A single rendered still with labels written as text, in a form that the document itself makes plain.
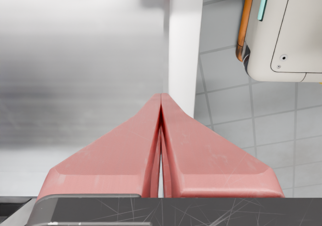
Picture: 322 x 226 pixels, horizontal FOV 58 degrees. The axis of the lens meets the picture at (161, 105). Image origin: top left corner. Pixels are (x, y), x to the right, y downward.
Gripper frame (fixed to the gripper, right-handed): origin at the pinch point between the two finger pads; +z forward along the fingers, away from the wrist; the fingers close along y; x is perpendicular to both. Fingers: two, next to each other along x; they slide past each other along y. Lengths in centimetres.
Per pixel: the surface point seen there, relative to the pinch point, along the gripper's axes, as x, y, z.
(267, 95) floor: 67, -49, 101
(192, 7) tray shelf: -0.6, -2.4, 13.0
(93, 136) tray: 12.8, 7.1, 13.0
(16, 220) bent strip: 22.7, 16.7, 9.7
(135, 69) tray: 4.8, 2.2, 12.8
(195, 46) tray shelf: 2.7, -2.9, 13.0
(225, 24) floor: 33, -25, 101
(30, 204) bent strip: 22.2, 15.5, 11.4
